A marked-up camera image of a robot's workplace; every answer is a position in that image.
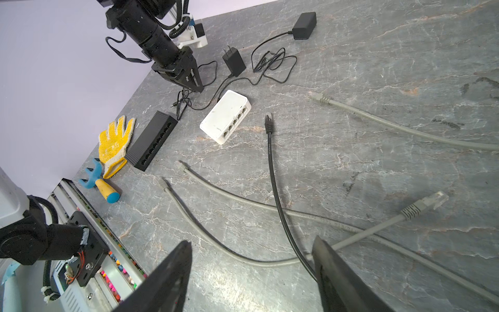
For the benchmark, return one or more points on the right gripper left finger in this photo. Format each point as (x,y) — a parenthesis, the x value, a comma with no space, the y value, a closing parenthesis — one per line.
(166,287)

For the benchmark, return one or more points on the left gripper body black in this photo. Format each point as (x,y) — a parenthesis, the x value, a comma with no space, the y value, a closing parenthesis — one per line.
(183,71)

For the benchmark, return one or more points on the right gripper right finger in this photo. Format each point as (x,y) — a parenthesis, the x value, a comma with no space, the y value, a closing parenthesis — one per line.
(340,288)

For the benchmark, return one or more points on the black network switch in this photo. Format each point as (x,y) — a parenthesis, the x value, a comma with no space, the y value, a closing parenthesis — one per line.
(146,147)

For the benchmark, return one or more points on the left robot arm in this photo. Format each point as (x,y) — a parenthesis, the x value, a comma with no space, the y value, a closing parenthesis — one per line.
(26,237)

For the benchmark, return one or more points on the black power adapter plug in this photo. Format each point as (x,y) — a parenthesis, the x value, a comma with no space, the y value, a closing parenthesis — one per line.
(234,61)

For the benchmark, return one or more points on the yellow work glove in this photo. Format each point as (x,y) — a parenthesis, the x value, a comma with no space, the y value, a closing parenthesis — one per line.
(113,144)

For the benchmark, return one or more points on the blue yellow toy rake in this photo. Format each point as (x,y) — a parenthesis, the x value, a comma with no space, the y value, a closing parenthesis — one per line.
(95,180)

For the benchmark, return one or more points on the black power brick far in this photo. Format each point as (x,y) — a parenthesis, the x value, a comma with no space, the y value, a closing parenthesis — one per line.
(304,26)

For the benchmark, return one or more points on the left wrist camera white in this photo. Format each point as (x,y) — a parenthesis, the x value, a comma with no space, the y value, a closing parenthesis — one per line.
(193,36)

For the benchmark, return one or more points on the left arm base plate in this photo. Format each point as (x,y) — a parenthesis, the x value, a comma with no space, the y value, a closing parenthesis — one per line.
(87,261)

